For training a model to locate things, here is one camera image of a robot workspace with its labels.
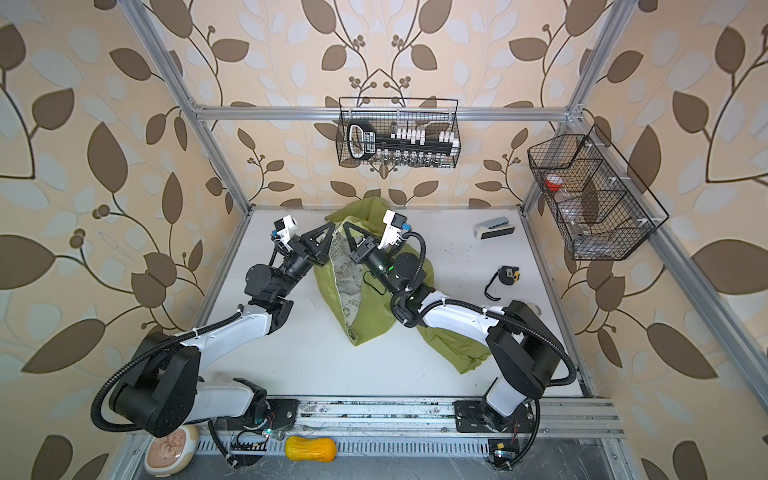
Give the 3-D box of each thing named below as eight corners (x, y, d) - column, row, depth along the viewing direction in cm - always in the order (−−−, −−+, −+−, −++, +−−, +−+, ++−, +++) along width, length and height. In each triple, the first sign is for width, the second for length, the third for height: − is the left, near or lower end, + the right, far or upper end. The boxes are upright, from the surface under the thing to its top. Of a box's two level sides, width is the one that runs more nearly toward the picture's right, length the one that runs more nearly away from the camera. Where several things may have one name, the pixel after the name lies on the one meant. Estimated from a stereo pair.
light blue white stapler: (478, 243, 112) (481, 236, 109) (469, 229, 117) (471, 221, 114) (512, 234, 115) (515, 227, 112) (501, 220, 120) (504, 213, 117)
